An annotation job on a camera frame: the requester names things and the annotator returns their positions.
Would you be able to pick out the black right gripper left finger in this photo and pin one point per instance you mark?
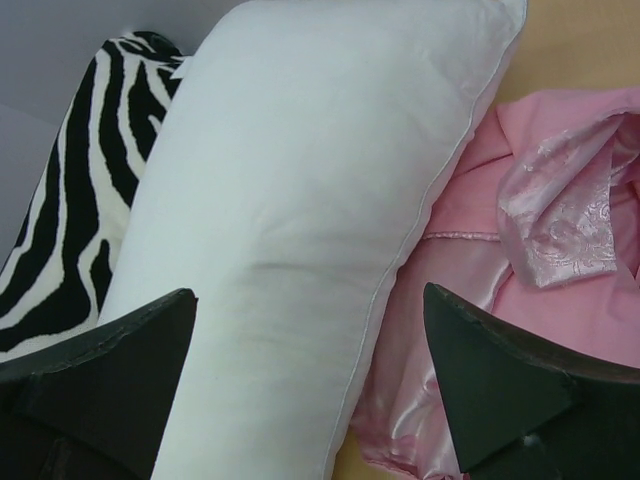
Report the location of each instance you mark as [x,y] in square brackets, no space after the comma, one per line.
[95,406]

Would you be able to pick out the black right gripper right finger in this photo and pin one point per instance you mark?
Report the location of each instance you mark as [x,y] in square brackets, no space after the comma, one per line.
[519,406]

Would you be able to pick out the pink satin pillowcase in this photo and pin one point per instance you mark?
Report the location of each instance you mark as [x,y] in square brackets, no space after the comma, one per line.
[539,226]

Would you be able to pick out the white pillow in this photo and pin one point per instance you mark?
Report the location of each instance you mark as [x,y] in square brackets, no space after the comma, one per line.
[294,174]

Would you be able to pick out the zebra striped pillow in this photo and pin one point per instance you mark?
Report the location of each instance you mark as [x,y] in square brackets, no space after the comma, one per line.
[55,279]

